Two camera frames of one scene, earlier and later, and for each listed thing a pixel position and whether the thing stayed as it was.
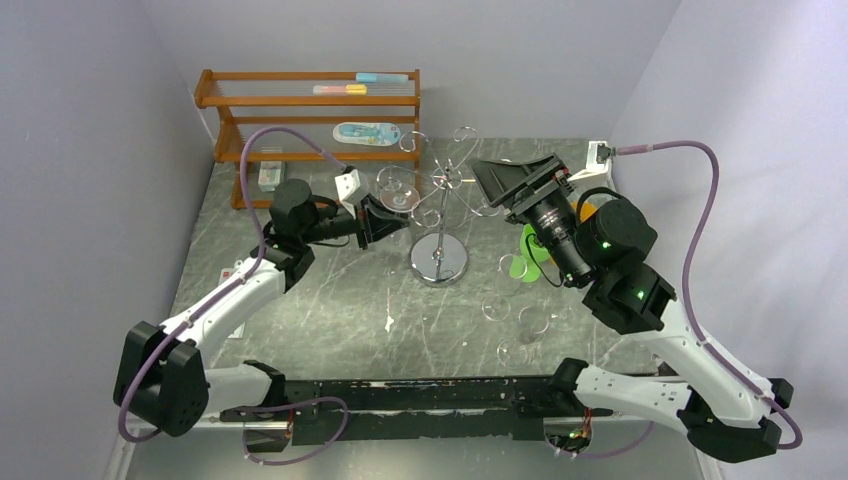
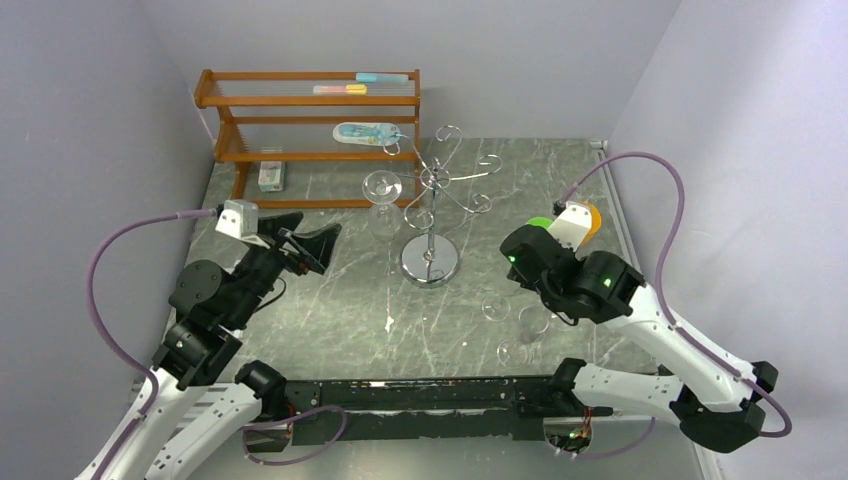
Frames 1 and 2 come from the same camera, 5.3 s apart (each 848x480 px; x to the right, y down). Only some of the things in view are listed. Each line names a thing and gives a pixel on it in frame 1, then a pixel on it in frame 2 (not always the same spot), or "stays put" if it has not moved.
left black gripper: (376, 221) -> (315, 245)
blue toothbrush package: (368, 133) stays put
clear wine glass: (496, 308) stays put
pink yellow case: (340, 90) stays put
